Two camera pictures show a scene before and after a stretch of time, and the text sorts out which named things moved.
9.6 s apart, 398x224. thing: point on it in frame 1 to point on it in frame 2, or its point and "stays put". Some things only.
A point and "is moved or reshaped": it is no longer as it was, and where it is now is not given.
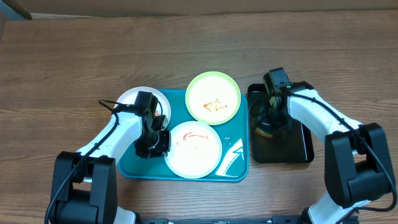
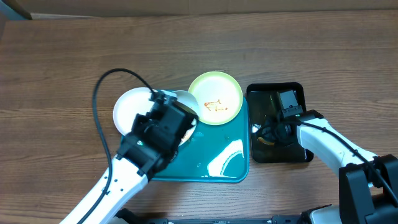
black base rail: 277,219 stays put
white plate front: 196,150 to 188,100
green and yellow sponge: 263,133 is moved or reshaped
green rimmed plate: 212,98 stays put
